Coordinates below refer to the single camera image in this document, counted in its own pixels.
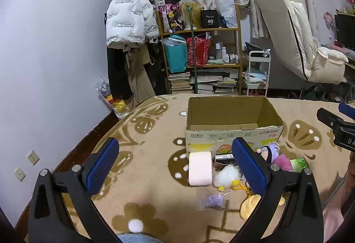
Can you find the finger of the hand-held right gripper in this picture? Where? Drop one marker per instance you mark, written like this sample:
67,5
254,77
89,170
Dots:
348,110
328,118

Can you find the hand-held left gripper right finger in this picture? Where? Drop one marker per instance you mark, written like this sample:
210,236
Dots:
249,168

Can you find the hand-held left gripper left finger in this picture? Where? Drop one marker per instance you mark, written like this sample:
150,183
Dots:
102,165

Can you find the purple-haired plush doll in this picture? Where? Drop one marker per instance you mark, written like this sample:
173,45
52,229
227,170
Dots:
268,152

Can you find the white fluffy plush toy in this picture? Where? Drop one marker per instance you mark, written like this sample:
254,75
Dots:
226,176

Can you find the yellow bear plush toy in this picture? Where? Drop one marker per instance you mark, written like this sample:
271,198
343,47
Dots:
248,205

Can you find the purple plush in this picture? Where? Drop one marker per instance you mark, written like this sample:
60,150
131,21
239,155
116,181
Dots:
214,200

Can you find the pale pink soft roll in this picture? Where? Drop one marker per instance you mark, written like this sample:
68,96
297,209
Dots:
200,169

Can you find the cardboard box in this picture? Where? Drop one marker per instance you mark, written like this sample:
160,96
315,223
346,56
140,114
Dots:
222,109

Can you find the black rectangular box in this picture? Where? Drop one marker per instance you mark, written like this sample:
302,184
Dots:
224,158

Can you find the green packet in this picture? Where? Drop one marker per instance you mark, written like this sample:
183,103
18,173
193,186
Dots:
299,164

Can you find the cream pillow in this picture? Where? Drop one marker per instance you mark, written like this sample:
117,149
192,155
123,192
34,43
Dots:
328,64

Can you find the plastic bag of snacks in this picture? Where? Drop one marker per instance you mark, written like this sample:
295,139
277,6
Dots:
116,104

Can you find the person's pink clothing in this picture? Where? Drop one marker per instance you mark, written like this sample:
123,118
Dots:
337,218

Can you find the black monitor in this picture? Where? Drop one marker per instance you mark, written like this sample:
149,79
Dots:
345,30

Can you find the person's blue jeans leg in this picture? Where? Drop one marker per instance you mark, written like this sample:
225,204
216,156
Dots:
137,238

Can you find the pile of magazines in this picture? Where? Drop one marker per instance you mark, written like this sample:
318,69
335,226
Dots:
216,85

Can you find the pink fan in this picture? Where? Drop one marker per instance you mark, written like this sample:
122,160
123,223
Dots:
330,21

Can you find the white trolley cart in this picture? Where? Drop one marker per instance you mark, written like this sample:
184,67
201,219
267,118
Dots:
259,58

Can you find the black coat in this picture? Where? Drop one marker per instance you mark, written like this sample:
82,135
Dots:
118,73

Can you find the stack of books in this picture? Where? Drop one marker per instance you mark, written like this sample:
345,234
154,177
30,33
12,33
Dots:
180,83

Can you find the cream folded mattress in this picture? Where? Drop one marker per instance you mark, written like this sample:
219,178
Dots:
280,15

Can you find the wooden shelf unit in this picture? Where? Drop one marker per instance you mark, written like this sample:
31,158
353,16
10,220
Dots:
238,46

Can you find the group of white bottles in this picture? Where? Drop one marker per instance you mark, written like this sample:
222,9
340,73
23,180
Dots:
226,54

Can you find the green pole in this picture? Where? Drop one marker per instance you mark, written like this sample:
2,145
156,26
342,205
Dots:
194,60

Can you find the red patterned bag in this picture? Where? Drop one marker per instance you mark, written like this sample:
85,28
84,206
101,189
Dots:
201,50

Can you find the teal bag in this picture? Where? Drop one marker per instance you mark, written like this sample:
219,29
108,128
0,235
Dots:
175,55

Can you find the clear plastic bag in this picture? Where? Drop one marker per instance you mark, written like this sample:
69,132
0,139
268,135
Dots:
227,7

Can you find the white puffer jacket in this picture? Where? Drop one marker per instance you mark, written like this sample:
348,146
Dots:
127,15

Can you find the small black carton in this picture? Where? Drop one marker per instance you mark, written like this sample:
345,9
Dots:
210,18

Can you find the blond wig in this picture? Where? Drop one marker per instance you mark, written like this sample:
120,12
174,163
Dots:
198,17

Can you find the pink and black package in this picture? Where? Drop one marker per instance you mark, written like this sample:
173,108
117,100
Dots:
172,15

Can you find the white wall outlet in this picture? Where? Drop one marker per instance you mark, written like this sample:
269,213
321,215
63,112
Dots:
19,174
32,157

